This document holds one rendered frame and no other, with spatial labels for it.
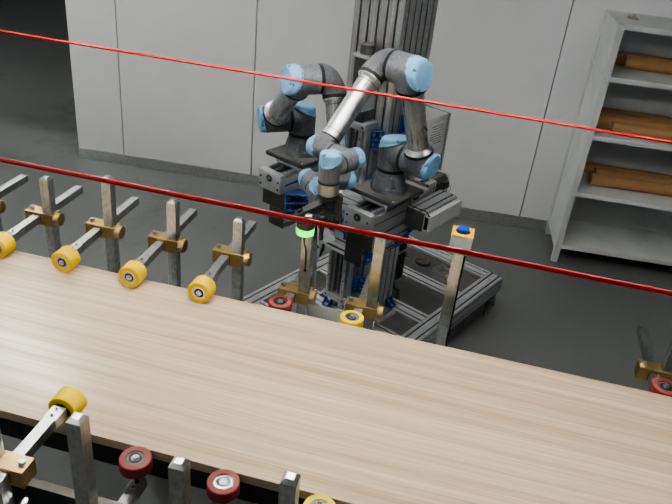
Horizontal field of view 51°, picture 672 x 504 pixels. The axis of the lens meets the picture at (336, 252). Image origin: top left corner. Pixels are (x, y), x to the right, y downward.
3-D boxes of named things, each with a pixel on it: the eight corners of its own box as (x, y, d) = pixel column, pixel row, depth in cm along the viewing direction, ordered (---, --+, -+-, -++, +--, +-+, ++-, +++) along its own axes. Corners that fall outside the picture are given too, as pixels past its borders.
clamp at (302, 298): (281, 292, 257) (281, 280, 255) (316, 300, 255) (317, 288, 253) (276, 300, 253) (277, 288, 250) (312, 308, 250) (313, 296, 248)
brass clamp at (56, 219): (34, 215, 269) (33, 203, 267) (66, 222, 267) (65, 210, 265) (24, 222, 264) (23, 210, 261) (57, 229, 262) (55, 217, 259)
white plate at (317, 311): (277, 318, 264) (278, 295, 259) (343, 333, 259) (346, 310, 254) (276, 318, 263) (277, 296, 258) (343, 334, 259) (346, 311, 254)
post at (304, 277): (297, 325, 262) (306, 211, 238) (306, 327, 261) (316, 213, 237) (294, 331, 259) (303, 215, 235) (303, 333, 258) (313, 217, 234)
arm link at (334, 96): (340, 65, 279) (348, 189, 283) (314, 66, 275) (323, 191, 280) (351, 60, 268) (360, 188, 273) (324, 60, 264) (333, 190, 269)
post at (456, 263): (431, 353, 253) (453, 245, 231) (444, 356, 253) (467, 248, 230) (429, 360, 250) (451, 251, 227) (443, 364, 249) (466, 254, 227)
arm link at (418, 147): (415, 159, 289) (400, 42, 250) (444, 171, 281) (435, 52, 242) (397, 176, 284) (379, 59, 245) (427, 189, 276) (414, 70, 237)
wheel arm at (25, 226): (75, 191, 288) (75, 183, 286) (83, 193, 287) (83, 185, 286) (-4, 247, 245) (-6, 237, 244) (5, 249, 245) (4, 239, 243)
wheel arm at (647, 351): (635, 332, 257) (638, 322, 254) (644, 334, 256) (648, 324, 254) (652, 410, 219) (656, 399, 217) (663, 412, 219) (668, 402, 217)
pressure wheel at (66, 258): (65, 240, 241) (84, 255, 242) (56, 255, 245) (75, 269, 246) (55, 248, 236) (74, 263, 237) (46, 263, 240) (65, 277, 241)
